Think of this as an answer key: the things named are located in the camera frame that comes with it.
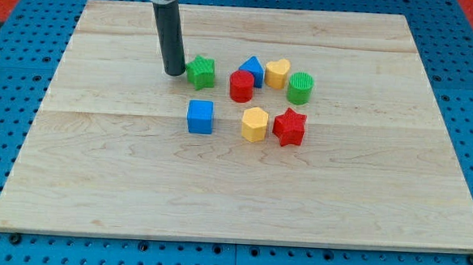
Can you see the light wooden board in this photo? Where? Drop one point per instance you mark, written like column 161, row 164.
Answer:
column 109, row 153

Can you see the red cylinder block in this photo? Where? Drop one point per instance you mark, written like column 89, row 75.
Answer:
column 241, row 86

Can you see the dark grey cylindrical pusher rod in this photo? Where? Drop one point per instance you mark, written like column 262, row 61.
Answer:
column 168, row 23

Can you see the blue triangle block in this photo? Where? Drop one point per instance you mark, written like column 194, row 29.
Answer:
column 253, row 66

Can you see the red star block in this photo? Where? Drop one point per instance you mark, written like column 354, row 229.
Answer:
column 289, row 127

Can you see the yellow hexagon block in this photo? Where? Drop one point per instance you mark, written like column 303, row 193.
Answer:
column 254, row 124

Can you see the green star block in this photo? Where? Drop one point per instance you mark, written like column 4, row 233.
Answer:
column 201, row 72

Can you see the yellow heart block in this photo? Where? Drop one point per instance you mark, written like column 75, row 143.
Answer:
column 276, row 73

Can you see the blue cube block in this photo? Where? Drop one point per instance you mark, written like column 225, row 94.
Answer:
column 200, row 117

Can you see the green cylinder block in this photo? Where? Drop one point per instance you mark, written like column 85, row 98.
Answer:
column 300, row 86

